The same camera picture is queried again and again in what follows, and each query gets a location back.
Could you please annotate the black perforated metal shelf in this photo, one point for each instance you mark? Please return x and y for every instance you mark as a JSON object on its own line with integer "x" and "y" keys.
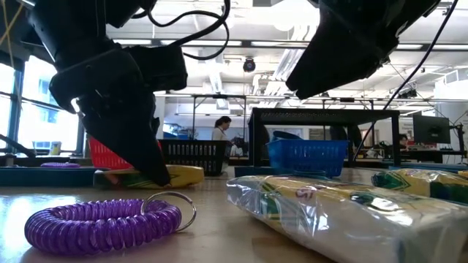
{"x": 321, "y": 117}

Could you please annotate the yellow cup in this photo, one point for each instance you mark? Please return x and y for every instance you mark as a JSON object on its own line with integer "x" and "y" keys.
{"x": 55, "y": 149}

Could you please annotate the black track light cluster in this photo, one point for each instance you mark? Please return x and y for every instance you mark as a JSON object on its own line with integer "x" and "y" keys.
{"x": 407, "y": 94}

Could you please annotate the black plastic basket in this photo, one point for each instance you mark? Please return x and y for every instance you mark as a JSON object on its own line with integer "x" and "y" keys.
{"x": 194, "y": 164}

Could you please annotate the yellow crayon pack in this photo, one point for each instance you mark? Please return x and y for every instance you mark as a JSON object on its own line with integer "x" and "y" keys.
{"x": 329, "y": 219}
{"x": 186, "y": 177}
{"x": 420, "y": 184}

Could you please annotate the black background rig frame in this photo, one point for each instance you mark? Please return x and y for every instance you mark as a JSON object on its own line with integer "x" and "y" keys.
{"x": 219, "y": 96}

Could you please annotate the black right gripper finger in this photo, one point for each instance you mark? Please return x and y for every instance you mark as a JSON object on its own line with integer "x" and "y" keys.
{"x": 340, "y": 58}

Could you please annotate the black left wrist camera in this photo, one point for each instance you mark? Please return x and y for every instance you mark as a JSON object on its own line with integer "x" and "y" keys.
{"x": 157, "y": 67}

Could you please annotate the black overhead beam with lights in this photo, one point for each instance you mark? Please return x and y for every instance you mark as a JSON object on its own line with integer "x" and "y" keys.
{"x": 246, "y": 44}

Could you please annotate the blue plastic basket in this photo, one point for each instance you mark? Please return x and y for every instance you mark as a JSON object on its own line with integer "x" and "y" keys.
{"x": 307, "y": 157}

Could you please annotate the person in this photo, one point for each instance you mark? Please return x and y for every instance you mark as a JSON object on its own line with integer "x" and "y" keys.
{"x": 403, "y": 140}
{"x": 221, "y": 131}

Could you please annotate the black ceiling spotlight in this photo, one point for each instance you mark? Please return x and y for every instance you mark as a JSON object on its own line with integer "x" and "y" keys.
{"x": 249, "y": 65}

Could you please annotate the black computer monitor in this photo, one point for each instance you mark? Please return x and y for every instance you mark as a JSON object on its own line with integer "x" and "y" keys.
{"x": 431, "y": 129}

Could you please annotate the red plastic basket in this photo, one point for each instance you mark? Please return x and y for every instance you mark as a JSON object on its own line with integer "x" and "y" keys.
{"x": 102, "y": 157}

